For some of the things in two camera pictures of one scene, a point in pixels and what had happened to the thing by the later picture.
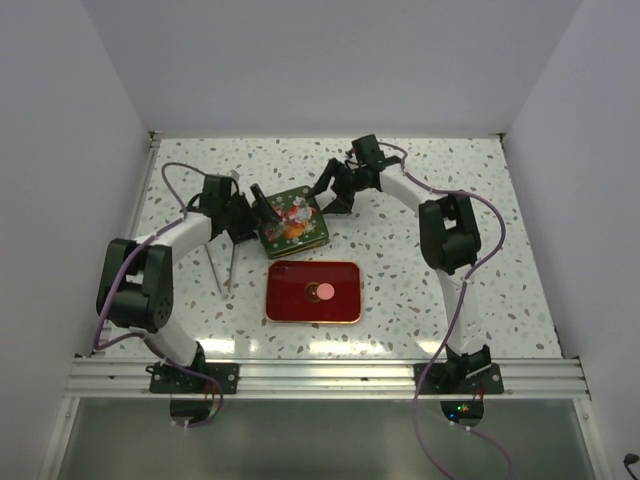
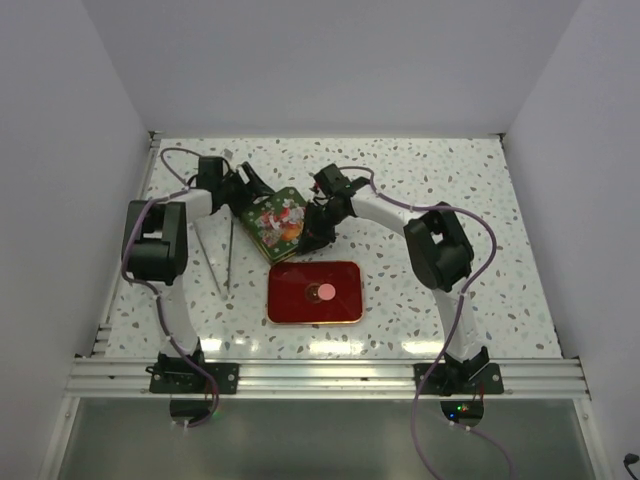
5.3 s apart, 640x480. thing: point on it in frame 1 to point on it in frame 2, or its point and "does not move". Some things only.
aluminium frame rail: (522, 376) does not move
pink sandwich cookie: (325, 291) does not move
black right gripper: (343, 202) to (315, 236)
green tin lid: (302, 226) does not move
